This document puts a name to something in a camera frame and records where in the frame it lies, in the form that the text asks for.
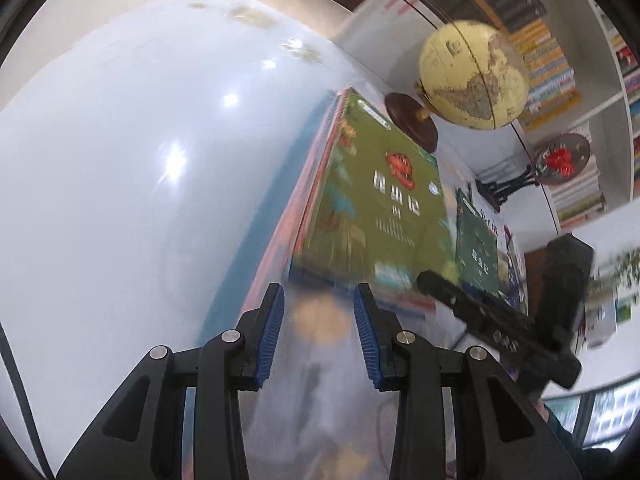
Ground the white bookshelf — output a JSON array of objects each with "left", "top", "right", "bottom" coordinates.
[{"left": 350, "top": 0, "right": 640, "bottom": 231}]

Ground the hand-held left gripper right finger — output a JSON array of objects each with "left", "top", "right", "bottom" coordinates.
[{"left": 352, "top": 282, "right": 583, "bottom": 480}]

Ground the dark green book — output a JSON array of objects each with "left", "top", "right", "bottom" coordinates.
[{"left": 454, "top": 187, "right": 501, "bottom": 297}]

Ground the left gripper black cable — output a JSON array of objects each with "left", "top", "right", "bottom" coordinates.
[{"left": 0, "top": 322, "right": 53, "bottom": 480}]

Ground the row of white-spined books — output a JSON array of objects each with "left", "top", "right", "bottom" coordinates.
[{"left": 547, "top": 155, "right": 608, "bottom": 226}]

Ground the olive green book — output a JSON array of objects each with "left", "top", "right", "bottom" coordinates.
[{"left": 292, "top": 86, "right": 458, "bottom": 306}]

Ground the yellow globe on wooden base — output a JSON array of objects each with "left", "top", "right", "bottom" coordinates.
[{"left": 384, "top": 20, "right": 531, "bottom": 156}]

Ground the potted plant in white pot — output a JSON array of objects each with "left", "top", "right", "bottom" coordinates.
[{"left": 595, "top": 247, "right": 640, "bottom": 296}]

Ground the row of colourful shelf books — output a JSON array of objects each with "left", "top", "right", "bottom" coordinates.
[{"left": 607, "top": 30, "right": 640, "bottom": 106}]

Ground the row of yellow books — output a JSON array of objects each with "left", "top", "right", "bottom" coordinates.
[{"left": 505, "top": 17, "right": 583, "bottom": 133}]

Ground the round embroidered fan on stand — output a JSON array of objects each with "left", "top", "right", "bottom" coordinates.
[{"left": 472, "top": 132, "right": 592, "bottom": 211}]

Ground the brown wooden cabinet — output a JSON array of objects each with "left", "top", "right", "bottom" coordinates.
[{"left": 522, "top": 247, "right": 551, "bottom": 311}]

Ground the person's right forearm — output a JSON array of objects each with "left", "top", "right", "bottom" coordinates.
[{"left": 537, "top": 395, "right": 640, "bottom": 480}]

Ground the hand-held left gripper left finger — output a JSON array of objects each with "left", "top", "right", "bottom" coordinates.
[{"left": 55, "top": 282, "right": 286, "bottom": 480}]

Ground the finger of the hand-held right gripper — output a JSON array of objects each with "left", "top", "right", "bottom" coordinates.
[{"left": 416, "top": 269, "right": 544, "bottom": 356}]

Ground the white book with brown landscape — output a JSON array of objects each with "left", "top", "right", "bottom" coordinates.
[{"left": 470, "top": 205, "right": 501, "bottom": 241}]

